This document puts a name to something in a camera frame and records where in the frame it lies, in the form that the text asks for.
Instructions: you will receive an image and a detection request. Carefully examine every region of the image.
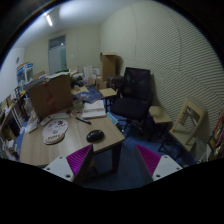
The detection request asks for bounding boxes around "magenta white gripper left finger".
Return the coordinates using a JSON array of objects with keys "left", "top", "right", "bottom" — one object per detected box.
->
[{"left": 44, "top": 144, "right": 93, "bottom": 182}]

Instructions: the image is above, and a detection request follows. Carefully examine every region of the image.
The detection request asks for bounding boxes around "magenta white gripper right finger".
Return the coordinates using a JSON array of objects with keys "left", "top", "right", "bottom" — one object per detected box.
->
[{"left": 135, "top": 144, "right": 182, "bottom": 181}]

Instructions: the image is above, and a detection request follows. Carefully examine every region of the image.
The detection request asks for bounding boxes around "black computer mouse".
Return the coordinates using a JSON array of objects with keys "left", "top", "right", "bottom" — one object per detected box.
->
[{"left": 86, "top": 130, "right": 104, "bottom": 142}]

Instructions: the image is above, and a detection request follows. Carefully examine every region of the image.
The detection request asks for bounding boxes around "wooden desk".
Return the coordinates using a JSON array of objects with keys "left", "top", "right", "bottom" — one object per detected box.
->
[{"left": 20, "top": 116, "right": 125, "bottom": 172}]

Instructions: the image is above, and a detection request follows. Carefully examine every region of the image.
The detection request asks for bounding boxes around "light wooden chair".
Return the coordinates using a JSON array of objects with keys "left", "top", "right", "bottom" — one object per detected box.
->
[{"left": 159, "top": 96, "right": 207, "bottom": 152}]

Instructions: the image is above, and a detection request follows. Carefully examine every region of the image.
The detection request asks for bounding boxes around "black marker pen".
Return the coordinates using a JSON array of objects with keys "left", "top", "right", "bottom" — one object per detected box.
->
[{"left": 75, "top": 117, "right": 92, "bottom": 125}]

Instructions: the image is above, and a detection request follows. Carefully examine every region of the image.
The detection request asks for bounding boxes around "small wooden stool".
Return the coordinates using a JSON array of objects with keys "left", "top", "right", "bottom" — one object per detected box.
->
[{"left": 148, "top": 105, "right": 173, "bottom": 141}]

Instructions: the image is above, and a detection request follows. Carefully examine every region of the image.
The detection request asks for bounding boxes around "white remote control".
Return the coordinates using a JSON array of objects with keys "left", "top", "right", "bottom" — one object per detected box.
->
[{"left": 40, "top": 115, "right": 53, "bottom": 126}]

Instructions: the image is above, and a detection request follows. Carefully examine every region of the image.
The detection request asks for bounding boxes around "glass jar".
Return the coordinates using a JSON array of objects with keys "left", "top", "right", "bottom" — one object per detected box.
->
[{"left": 73, "top": 99, "right": 84, "bottom": 111}]

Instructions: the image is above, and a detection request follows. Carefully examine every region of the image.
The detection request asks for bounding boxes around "open white notebook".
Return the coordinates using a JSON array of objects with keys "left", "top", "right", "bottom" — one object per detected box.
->
[{"left": 81, "top": 100, "right": 106, "bottom": 119}]

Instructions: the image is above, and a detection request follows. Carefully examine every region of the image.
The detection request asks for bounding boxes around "black office chair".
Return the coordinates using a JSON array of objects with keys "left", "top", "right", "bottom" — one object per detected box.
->
[{"left": 110, "top": 67, "right": 153, "bottom": 132}]

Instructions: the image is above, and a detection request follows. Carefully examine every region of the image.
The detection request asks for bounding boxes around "large brown cardboard box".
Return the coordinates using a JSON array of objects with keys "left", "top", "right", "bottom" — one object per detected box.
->
[{"left": 28, "top": 75, "right": 73, "bottom": 119}]

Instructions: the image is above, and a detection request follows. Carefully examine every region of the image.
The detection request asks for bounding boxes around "small wooden side table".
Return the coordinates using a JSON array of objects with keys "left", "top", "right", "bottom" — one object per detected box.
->
[{"left": 100, "top": 88, "right": 117, "bottom": 109}]

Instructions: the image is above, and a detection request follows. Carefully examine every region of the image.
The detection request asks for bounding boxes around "tall cardboard box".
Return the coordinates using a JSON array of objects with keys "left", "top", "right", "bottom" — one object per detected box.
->
[{"left": 100, "top": 52, "right": 117, "bottom": 81}]

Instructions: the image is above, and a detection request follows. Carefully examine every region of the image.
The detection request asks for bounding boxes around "grey door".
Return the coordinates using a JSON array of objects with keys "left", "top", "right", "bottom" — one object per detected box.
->
[{"left": 48, "top": 36, "right": 67, "bottom": 74}]

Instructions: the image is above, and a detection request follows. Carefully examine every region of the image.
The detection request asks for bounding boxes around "ceiling tube light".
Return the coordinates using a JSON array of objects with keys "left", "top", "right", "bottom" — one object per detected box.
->
[{"left": 46, "top": 15, "right": 53, "bottom": 26}]

